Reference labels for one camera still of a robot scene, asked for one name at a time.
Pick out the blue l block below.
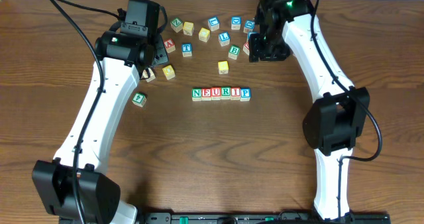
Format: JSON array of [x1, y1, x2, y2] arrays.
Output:
[[219, 32, 231, 46], [207, 17, 220, 31]]

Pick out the black cable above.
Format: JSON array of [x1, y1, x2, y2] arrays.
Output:
[[309, 0, 384, 220], [45, 0, 168, 224]]

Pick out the green R block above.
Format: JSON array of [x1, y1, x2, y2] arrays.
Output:
[[221, 87, 231, 100]]

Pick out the plain picture block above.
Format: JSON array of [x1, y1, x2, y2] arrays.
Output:
[[141, 68, 156, 82]]

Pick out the yellow block top row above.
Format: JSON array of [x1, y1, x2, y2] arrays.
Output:
[[183, 21, 194, 36]]

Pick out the red A block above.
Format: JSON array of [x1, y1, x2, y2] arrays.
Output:
[[164, 38, 176, 53]]

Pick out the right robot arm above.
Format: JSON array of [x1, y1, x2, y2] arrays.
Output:
[[248, 0, 370, 223]]

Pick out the blue L block top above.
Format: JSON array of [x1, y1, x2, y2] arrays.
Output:
[[207, 17, 220, 31]]

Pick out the left black cable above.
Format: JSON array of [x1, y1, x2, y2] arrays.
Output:
[[45, 0, 168, 224]]

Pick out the green 4 block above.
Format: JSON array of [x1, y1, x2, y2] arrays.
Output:
[[132, 93, 146, 107]]

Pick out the right black cable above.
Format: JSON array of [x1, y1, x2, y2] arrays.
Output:
[[309, 0, 384, 220]]

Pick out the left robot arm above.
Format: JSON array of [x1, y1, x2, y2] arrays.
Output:
[[32, 0, 169, 223]]

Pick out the blue 5 block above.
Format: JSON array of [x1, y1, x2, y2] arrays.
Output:
[[247, 31, 256, 41]]

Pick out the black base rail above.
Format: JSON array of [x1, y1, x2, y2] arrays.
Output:
[[136, 211, 392, 224]]

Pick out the blue T block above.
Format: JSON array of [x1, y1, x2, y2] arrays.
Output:
[[182, 43, 192, 57]]

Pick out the green Z block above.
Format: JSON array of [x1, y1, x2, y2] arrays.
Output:
[[170, 17, 184, 33]]

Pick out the blue D block tilted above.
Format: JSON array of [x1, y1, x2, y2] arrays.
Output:
[[243, 20, 255, 33]]

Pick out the yellow block centre left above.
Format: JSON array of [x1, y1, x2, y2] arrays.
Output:
[[162, 65, 176, 80]]

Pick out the yellow S block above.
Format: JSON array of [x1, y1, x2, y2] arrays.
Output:
[[218, 61, 229, 74]]

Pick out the green B block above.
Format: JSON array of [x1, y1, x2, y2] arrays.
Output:
[[228, 45, 240, 60]]

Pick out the red I block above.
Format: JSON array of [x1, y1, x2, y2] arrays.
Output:
[[231, 87, 241, 100]]

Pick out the green N block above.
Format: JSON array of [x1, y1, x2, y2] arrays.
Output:
[[191, 88, 202, 101]]

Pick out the blue P block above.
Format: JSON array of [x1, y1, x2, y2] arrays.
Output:
[[240, 87, 251, 101]]

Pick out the red E block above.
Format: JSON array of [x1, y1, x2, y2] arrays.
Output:
[[201, 88, 212, 101]]

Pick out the red U block tilted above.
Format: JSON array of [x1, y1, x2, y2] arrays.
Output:
[[243, 42, 250, 56]]

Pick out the red u block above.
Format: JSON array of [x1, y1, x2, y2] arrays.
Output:
[[211, 87, 221, 100], [243, 42, 250, 56]]

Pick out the yellow Q block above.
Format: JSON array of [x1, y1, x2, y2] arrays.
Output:
[[199, 28, 211, 42]]

